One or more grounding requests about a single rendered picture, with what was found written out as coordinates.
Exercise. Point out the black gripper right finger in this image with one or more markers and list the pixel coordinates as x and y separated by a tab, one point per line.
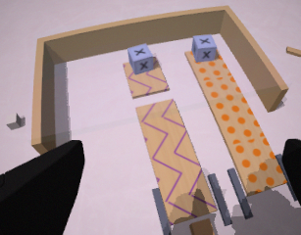
291	159

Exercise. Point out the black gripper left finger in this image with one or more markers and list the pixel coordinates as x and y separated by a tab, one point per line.
36	198

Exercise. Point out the small brown block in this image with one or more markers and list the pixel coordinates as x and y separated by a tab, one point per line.
292	51

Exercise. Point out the tan u-shaped low wall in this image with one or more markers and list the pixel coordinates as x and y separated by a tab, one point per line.
146	64

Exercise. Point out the brown cube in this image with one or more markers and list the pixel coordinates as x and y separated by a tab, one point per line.
202	227

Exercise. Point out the tan strip with purple zigzag pattern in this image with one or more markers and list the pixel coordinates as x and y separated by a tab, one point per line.
185	193

